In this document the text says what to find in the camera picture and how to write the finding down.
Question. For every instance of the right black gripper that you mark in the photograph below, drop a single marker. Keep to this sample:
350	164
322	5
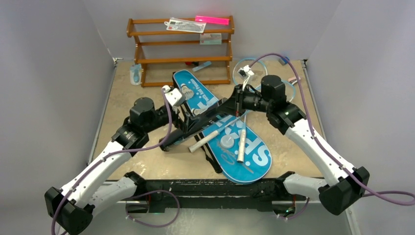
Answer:
238	103

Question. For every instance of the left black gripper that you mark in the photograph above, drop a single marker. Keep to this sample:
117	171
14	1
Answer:
188	120

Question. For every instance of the black shuttlecock tube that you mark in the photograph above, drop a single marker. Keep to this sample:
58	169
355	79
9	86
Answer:
192	126

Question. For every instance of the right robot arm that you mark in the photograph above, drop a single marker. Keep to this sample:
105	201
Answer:
342	183

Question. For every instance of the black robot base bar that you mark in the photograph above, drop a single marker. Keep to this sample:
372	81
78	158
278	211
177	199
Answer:
264	195

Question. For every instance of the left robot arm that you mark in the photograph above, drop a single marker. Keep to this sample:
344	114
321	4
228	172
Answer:
74	205

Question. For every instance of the far blue badminton racket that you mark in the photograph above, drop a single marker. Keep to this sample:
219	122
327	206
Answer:
259	70

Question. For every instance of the blue racket bag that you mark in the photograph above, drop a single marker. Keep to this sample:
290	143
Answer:
257	160

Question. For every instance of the red and black small object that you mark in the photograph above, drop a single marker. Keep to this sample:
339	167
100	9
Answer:
194	63

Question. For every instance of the pink and white clip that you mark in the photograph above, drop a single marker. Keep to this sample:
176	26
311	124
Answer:
292	80

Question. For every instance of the blue and grey eraser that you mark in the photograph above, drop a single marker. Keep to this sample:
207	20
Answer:
283	60

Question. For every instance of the small white box on shelf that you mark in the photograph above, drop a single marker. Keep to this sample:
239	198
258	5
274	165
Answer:
210	39

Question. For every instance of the wooden three-tier shelf rack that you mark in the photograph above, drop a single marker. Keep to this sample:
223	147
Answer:
140	58

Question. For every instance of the light blue packaged tool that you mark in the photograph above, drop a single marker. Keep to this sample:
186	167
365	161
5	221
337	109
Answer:
135	74

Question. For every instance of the pink fluorescent ruler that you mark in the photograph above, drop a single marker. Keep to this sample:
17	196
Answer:
212	20

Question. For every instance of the clear packaged item on shelf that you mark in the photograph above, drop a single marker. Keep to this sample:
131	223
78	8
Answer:
175	24

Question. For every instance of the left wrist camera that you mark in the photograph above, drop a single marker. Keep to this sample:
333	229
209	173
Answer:
174	96

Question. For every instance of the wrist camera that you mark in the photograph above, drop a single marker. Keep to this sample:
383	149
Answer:
174	96
245	73

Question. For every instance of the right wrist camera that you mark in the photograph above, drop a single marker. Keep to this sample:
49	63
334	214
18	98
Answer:
245	73

